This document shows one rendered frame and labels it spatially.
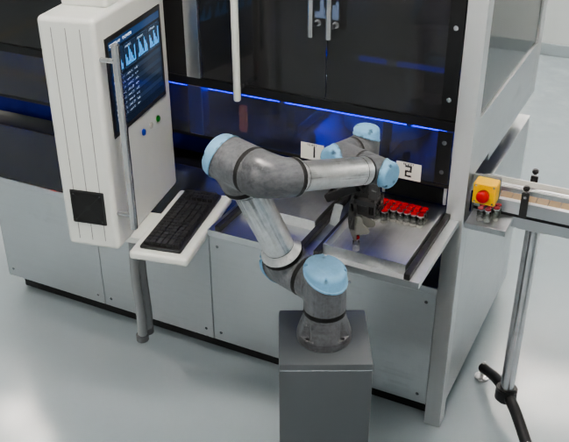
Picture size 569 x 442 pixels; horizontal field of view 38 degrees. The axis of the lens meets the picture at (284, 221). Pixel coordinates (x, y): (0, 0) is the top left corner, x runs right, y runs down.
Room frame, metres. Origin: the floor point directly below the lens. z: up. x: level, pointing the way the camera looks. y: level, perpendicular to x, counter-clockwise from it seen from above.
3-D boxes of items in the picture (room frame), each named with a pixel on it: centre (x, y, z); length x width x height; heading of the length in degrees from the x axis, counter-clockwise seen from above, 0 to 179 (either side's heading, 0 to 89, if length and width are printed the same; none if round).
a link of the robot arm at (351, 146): (2.07, -0.17, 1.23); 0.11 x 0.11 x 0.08; 43
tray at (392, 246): (2.23, -0.31, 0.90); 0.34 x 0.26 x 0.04; 153
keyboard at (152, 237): (2.47, 0.34, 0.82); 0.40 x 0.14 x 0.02; 165
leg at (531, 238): (2.39, -0.82, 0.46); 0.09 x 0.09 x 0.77; 64
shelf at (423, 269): (2.35, -0.18, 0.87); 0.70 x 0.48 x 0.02; 64
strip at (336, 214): (2.28, -0.14, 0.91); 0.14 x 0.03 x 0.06; 153
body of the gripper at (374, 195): (2.15, -0.24, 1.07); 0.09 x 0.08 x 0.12; 63
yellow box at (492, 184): (2.33, -0.64, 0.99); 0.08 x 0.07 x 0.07; 154
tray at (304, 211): (2.49, -0.06, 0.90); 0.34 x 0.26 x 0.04; 154
